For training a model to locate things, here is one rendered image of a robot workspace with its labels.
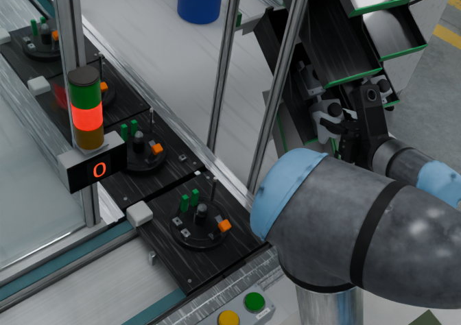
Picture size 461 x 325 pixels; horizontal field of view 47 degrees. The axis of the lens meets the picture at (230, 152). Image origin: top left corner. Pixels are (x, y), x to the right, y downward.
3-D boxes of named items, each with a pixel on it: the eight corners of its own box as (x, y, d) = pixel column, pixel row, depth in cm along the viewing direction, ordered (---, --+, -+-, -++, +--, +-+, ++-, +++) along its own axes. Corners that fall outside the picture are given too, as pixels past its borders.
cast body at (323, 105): (332, 134, 116) (349, 122, 109) (315, 136, 114) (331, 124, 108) (322, 97, 118) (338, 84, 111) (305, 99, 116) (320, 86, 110)
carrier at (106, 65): (151, 112, 147) (152, 77, 137) (71, 147, 135) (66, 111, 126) (105, 62, 158) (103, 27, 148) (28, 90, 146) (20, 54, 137)
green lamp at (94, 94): (107, 103, 89) (105, 81, 86) (79, 114, 87) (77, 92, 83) (92, 86, 92) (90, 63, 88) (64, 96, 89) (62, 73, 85)
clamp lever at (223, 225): (220, 236, 118) (232, 226, 111) (213, 240, 117) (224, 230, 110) (212, 222, 118) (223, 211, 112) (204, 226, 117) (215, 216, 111)
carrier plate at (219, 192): (271, 242, 124) (272, 236, 122) (186, 297, 112) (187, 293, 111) (208, 173, 135) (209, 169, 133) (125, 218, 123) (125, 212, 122)
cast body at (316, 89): (320, 96, 118) (335, 83, 111) (303, 101, 116) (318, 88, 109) (304, 62, 119) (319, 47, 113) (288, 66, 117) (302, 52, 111)
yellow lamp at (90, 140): (109, 142, 97) (108, 124, 93) (84, 154, 94) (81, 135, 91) (95, 126, 99) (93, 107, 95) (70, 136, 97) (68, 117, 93)
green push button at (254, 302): (266, 306, 113) (268, 302, 112) (252, 317, 111) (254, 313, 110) (254, 292, 115) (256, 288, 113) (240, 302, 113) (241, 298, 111)
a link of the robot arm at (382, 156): (388, 149, 89) (427, 144, 92) (372, 139, 93) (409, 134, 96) (382, 189, 92) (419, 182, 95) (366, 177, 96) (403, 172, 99)
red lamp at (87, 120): (108, 123, 93) (107, 103, 89) (81, 135, 91) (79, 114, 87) (93, 106, 95) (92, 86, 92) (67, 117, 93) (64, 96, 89)
